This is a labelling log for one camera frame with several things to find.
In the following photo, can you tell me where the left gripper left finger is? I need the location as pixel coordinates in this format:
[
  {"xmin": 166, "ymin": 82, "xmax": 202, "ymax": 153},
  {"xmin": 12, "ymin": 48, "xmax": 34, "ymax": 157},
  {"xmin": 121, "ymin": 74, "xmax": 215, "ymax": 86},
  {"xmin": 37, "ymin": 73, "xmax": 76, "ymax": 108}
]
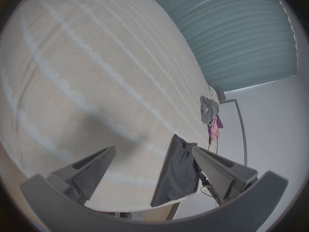
[{"xmin": 49, "ymin": 145, "xmax": 117, "ymax": 201}]

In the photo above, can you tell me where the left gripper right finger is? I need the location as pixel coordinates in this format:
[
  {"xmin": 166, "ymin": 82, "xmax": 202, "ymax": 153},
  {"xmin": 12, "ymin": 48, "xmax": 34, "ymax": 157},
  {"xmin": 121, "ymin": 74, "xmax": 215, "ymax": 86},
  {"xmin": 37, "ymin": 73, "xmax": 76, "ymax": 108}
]
[{"xmin": 192, "ymin": 146, "xmax": 259, "ymax": 199}]

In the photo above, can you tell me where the black T-shirt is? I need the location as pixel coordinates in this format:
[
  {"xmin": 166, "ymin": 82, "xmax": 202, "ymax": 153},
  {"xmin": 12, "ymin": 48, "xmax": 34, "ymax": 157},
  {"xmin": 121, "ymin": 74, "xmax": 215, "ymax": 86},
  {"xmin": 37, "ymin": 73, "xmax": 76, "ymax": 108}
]
[{"xmin": 150, "ymin": 134, "xmax": 206, "ymax": 208}]

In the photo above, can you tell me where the pile of clothes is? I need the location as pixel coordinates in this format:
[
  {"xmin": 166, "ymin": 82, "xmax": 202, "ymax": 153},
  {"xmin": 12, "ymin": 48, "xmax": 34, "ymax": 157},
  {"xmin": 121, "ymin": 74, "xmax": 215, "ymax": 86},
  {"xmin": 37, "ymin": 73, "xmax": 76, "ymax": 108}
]
[{"xmin": 208, "ymin": 115, "xmax": 224, "ymax": 152}]

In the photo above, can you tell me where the bed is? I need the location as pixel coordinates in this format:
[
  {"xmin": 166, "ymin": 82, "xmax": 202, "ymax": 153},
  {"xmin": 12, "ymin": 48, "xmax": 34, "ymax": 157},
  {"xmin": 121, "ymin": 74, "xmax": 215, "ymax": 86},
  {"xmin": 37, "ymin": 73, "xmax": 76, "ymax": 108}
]
[{"xmin": 0, "ymin": 0, "xmax": 248, "ymax": 213}]

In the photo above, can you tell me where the grey garment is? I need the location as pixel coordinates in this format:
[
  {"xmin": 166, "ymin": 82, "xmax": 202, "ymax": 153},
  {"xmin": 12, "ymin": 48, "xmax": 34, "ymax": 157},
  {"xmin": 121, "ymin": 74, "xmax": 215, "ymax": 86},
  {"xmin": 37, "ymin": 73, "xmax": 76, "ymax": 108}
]
[{"xmin": 200, "ymin": 95, "xmax": 220, "ymax": 125}]

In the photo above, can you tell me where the white printed pillow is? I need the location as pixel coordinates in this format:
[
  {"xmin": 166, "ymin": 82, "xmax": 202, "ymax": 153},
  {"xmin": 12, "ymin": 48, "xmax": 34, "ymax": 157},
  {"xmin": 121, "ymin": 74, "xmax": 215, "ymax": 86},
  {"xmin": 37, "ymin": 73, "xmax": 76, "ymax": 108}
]
[{"xmin": 208, "ymin": 85, "xmax": 219, "ymax": 102}]

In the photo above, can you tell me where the grey bedside table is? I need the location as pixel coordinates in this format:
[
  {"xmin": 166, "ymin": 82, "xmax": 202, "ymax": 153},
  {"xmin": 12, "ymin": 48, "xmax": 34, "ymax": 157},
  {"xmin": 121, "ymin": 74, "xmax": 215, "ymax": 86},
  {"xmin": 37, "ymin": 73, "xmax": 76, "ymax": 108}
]
[{"xmin": 208, "ymin": 81, "xmax": 225, "ymax": 100}]

